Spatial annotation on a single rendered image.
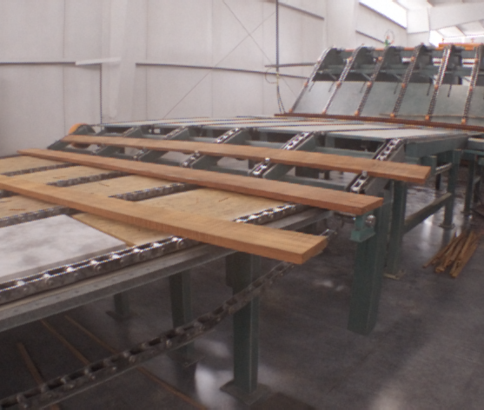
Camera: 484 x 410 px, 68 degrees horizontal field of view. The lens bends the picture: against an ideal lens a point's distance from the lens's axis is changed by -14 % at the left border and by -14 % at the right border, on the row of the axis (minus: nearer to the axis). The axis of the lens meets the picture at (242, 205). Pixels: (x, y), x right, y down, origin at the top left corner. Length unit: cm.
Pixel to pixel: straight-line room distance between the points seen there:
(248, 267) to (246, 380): 55
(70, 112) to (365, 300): 632
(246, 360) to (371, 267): 84
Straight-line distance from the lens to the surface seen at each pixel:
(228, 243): 107
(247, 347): 172
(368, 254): 216
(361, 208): 143
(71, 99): 758
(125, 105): 727
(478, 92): 686
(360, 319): 232
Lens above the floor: 121
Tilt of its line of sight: 14 degrees down
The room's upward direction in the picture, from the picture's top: straight up
